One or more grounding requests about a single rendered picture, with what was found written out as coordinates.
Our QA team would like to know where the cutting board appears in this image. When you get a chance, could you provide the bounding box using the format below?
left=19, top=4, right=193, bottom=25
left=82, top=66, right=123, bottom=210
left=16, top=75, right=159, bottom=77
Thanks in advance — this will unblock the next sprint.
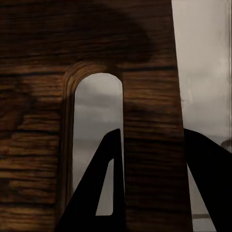
left=0, top=0, right=193, bottom=232

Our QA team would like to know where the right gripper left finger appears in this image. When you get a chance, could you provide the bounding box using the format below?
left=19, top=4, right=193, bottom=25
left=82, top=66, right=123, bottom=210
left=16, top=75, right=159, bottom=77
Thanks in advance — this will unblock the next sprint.
left=54, top=129, right=127, bottom=232

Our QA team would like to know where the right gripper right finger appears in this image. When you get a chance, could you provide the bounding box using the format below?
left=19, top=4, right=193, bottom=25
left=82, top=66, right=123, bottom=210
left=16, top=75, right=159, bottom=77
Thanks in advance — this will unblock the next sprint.
left=184, top=129, right=232, bottom=232

